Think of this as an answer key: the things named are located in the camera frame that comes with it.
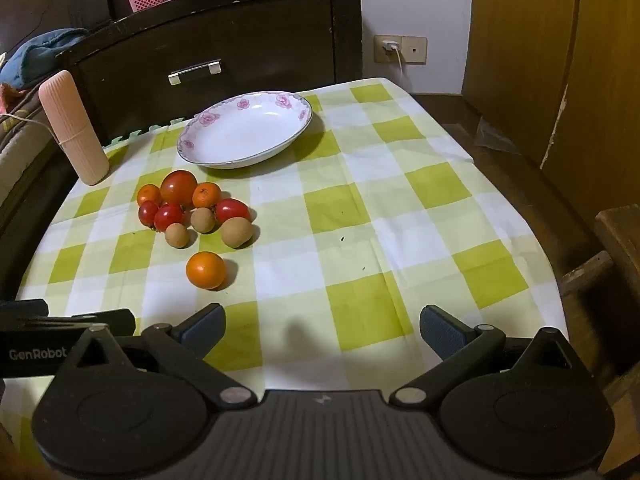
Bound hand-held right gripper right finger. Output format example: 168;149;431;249
389;304;588;408

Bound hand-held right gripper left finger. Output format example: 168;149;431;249
52;302;258;408

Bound smooth round orange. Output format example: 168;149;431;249
186;251;227;290

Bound large red tomato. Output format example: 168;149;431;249
160;170;199;207

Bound white floral plate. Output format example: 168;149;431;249
176;90;314;169

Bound green checkered tablecloth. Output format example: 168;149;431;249
0;77;571;466

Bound brown mattress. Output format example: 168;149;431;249
0;92;76;221

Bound wooden stool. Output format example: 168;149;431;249
557;205;640;476

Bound clear plastic bag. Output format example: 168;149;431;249
472;115;521;156

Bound green foam mat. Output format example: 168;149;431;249
102;117;188;149

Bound pink ribbed cup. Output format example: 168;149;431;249
38;70;110;187

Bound dark wooden nightstand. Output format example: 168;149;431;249
55;0;363;143

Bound blue cloth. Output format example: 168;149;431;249
0;28;91;88

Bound wooden wardrobe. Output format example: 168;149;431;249
461;0;640;221

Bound thin white cable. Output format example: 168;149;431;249
0;112;66;148

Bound silver drawer handle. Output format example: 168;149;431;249
168;59;223;85

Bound beige round-hole wall socket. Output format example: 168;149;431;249
401;36;428;65

